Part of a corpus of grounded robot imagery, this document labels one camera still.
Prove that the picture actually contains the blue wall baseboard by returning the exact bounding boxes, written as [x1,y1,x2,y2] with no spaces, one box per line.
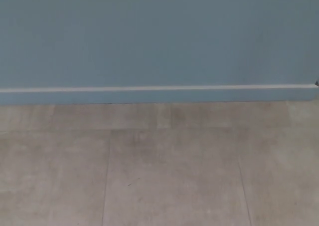
[0,84,319,105]

